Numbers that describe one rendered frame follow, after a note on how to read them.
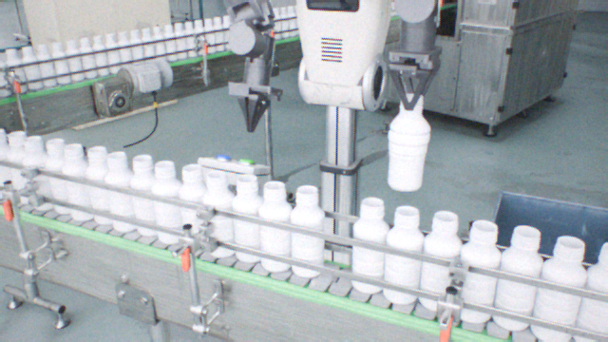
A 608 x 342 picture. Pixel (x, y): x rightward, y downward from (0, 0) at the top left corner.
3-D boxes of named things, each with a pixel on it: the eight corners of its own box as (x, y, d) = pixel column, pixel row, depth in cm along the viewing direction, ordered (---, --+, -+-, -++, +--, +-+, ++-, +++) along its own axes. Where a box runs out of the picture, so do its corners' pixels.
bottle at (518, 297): (518, 338, 83) (537, 247, 76) (484, 320, 87) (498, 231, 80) (537, 321, 86) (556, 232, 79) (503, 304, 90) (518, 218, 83)
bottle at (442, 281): (446, 290, 94) (457, 206, 87) (460, 312, 89) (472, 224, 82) (413, 293, 93) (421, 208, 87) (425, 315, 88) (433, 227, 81)
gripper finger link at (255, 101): (253, 133, 113) (258, 87, 112) (223, 128, 115) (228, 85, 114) (267, 134, 119) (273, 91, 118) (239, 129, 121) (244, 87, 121)
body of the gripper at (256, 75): (269, 95, 111) (274, 59, 110) (226, 90, 115) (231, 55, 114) (282, 98, 117) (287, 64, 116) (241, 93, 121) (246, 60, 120)
